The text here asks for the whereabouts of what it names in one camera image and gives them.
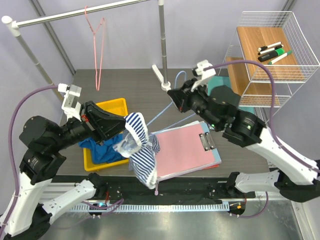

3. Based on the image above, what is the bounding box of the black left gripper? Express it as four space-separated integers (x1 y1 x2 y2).
51 98 136 150

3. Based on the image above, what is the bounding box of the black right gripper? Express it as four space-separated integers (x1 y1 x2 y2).
169 76 222 130

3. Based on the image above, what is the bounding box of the blue wire hanger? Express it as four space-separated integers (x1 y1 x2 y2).
146 70 198 133

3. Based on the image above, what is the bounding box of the pink wire hanger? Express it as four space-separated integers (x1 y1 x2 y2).
84 5 106 91

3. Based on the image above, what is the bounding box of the blue white striped tank top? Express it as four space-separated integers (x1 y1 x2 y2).
113 112 161 190

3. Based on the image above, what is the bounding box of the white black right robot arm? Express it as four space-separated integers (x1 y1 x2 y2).
167 78 320 203

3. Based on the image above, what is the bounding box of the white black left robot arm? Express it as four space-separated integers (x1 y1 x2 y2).
0 101 126 240

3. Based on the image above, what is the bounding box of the yellow plastic tray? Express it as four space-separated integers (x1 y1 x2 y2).
83 98 129 172

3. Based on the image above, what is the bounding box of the light blue clipboard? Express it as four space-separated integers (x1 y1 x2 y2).
200 121 222 165

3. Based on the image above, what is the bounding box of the pink clipboard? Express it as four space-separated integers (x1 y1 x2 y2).
152 123 217 178

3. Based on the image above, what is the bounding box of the lower wooden shelf board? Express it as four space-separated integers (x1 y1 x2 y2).
227 63 272 107

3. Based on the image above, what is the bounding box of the wooden shelf board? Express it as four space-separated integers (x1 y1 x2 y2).
227 63 272 107
236 26 305 82

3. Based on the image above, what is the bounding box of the black white marker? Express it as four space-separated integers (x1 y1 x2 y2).
258 44 285 56
257 41 282 52

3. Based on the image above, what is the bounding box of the upper wooden shelf board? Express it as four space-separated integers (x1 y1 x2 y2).
236 26 305 82

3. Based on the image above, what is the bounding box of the green highlighter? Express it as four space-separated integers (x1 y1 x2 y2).
257 48 285 62

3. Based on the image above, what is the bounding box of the green white pen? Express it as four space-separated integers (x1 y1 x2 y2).
268 50 293 65

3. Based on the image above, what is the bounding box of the silver white clothes rack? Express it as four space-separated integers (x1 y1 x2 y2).
1 0 176 92

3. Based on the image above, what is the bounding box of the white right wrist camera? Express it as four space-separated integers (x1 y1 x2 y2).
191 59 216 92

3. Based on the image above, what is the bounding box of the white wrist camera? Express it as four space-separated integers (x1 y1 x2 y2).
191 59 216 92
58 83 82 121

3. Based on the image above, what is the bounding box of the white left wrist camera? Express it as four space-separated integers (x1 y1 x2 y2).
58 83 82 121

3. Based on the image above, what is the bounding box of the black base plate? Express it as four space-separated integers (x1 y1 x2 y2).
49 174 256 206

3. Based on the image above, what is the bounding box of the white wire shelf rack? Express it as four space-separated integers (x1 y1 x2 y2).
224 11 320 121

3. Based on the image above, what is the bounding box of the white slotted cable duct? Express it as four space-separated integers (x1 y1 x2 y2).
69 202 230 213

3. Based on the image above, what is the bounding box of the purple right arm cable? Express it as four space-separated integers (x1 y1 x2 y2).
203 61 320 218

